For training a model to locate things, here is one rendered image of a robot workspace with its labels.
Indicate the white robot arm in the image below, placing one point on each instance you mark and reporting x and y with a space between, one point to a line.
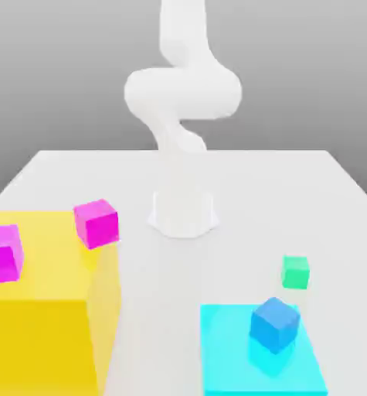
183 92

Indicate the small magenta cube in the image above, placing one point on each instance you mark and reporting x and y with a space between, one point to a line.
98 225
0 256

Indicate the small green cube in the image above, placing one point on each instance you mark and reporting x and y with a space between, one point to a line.
295 273

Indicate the small blue cube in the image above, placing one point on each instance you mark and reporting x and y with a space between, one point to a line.
274 326

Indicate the large cyan box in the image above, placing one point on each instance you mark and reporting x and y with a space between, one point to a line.
257 371

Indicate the large yellow box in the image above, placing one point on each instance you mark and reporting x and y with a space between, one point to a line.
41 340

